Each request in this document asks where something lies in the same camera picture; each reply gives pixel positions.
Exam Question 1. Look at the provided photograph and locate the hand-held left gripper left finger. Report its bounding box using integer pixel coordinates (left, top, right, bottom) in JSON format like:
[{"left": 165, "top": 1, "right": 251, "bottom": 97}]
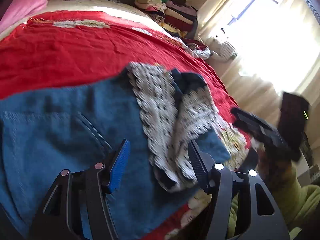
[{"left": 29, "top": 139, "right": 131, "bottom": 240}]

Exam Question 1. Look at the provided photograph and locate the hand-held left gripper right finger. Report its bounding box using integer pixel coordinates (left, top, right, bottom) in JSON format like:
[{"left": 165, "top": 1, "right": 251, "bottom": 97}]
[{"left": 187, "top": 139, "right": 290, "bottom": 240}]

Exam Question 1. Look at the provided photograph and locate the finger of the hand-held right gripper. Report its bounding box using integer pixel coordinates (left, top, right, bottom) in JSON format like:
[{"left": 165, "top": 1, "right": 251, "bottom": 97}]
[{"left": 231, "top": 107, "right": 286, "bottom": 147}]

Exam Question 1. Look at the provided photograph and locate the blue denim pants lace trim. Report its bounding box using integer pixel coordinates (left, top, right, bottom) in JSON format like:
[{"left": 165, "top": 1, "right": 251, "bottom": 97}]
[{"left": 0, "top": 62, "right": 232, "bottom": 240}]

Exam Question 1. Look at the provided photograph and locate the person's right forearm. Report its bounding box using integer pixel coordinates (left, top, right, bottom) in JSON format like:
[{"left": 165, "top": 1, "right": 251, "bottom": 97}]
[{"left": 271, "top": 160, "right": 308, "bottom": 228}]

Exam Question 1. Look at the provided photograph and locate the white knitted item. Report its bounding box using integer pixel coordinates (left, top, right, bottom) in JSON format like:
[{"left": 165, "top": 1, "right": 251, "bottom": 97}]
[{"left": 212, "top": 41, "right": 238, "bottom": 62}]

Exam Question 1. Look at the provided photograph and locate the window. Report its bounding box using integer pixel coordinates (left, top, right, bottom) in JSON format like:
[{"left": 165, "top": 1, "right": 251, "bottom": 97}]
[{"left": 220, "top": 0, "right": 320, "bottom": 95}]

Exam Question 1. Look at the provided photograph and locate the green fleece garment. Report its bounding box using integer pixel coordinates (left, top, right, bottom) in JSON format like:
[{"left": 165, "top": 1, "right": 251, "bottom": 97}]
[{"left": 226, "top": 184, "right": 320, "bottom": 240}]

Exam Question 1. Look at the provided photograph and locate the crumpled printed garment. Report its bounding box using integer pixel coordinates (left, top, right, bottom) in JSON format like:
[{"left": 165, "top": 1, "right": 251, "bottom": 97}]
[{"left": 180, "top": 39, "right": 213, "bottom": 60}]

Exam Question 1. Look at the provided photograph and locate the cream curtain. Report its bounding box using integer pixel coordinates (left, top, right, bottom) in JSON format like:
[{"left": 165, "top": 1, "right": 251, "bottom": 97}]
[{"left": 197, "top": 0, "right": 320, "bottom": 120}]

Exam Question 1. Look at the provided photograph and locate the red floral quilt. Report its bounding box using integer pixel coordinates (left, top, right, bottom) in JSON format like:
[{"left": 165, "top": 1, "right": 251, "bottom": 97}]
[{"left": 0, "top": 10, "right": 253, "bottom": 240}]

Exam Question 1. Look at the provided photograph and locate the pile of folded clothes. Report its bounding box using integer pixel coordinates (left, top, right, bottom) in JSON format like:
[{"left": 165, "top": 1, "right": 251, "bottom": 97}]
[{"left": 135, "top": 0, "right": 199, "bottom": 39}]

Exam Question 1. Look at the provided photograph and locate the pink quilt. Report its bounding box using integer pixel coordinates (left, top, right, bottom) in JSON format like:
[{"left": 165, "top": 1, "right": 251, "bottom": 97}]
[{"left": 0, "top": 0, "right": 49, "bottom": 34}]

